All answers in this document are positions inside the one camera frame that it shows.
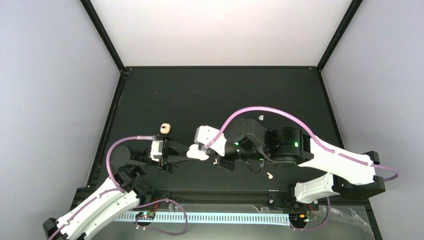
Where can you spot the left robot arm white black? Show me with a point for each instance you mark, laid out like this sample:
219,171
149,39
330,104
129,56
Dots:
124,189

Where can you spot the left circuit board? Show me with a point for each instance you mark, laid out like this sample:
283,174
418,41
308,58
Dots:
145,215

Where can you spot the light blue slotted cable duct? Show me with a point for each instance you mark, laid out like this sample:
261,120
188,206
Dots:
278,219

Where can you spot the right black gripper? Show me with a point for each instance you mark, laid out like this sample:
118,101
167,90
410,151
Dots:
227,164

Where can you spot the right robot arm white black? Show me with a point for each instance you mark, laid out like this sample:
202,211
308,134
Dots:
348,175

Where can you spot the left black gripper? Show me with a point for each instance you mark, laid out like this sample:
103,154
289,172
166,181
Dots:
170,155

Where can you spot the clear plastic sheet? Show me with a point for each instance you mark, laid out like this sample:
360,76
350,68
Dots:
346,222

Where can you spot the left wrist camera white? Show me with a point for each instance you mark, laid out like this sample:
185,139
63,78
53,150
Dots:
156,150

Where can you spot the black front aluminium rail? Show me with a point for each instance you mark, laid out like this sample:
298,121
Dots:
276,200

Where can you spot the beige small earbuds case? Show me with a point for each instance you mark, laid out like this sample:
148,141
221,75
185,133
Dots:
165,128

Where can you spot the right circuit board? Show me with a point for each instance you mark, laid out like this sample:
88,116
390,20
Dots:
303,218

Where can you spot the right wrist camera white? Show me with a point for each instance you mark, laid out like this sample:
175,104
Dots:
205,134

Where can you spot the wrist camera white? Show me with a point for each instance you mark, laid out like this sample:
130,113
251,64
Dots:
205,134
156,150

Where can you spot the circuit board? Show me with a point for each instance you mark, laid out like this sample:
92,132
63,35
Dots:
303,218
145,215

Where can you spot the white earbuds charging case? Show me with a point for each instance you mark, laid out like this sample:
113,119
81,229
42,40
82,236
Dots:
196,154

